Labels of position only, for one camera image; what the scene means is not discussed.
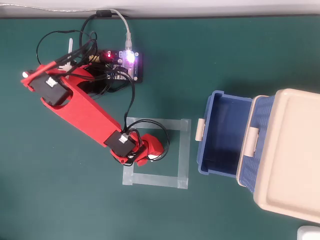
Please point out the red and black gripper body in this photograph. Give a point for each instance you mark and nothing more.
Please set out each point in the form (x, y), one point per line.
(153, 143)

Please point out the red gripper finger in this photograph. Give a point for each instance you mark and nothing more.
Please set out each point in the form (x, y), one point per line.
(142, 160)
(161, 157)

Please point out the white toy brick cube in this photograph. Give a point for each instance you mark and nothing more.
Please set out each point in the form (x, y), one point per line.
(152, 157)

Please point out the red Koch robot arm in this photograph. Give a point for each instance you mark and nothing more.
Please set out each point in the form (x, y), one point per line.
(87, 110)

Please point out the beige plastic drawer cabinet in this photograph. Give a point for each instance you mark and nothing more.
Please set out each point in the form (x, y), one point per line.
(290, 150)

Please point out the translucent tape strip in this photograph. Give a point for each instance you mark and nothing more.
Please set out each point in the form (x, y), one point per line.
(184, 155)
(155, 179)
(128, 176)
(160, 123)

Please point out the black controller board with LEDs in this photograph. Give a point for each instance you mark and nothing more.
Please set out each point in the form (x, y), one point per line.
(132, 67)

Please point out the green table mat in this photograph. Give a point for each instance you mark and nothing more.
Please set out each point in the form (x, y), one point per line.
(50, 200)

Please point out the white zip tie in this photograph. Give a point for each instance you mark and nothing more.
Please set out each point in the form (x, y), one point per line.
(70, 47)

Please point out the white box corner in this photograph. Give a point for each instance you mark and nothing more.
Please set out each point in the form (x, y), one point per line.
(310, 233)

